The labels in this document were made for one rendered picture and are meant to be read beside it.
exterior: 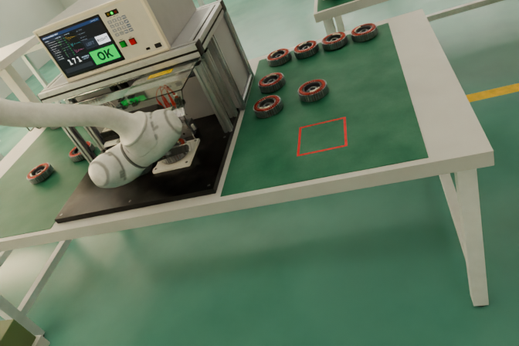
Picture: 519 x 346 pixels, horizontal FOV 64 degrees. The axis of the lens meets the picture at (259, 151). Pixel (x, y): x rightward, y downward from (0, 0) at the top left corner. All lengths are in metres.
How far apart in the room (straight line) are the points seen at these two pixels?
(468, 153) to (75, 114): 0.98
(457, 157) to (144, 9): 1.03
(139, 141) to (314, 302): 1.08
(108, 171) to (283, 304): 1.04
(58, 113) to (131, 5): 0.51
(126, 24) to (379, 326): 1.41
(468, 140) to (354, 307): 0.88
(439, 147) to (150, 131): 0.77
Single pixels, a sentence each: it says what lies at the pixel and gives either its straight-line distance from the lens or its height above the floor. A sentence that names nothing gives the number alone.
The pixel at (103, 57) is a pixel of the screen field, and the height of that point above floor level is 1.16.
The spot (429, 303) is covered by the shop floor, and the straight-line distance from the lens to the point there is 1.79.
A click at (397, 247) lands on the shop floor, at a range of 1.95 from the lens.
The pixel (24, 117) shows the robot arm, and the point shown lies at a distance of 1.12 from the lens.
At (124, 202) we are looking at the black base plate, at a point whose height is 0.77.
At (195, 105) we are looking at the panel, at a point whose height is 0.83.
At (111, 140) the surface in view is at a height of 0.88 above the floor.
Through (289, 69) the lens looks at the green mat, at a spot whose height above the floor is 0.75.
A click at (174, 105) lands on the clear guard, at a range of 1.27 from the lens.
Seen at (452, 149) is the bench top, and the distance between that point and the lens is 1.20.
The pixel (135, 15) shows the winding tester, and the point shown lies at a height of 1.25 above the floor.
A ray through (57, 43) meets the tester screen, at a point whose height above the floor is 1.26.
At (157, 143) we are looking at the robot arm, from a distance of 1.14.
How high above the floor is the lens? 1.52
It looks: 33 degrees down
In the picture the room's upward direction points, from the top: 25 degrees counter-clockwise
